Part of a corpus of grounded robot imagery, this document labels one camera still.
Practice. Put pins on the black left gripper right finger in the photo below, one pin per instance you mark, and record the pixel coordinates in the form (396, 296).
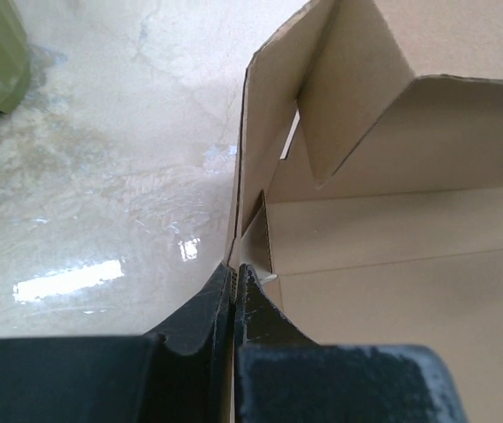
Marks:
(282, 375)

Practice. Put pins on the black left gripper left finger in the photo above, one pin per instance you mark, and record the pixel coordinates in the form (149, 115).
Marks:
(179, 371)

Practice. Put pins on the brown cardboard box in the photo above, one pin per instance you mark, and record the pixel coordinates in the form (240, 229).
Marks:
(369, 180)

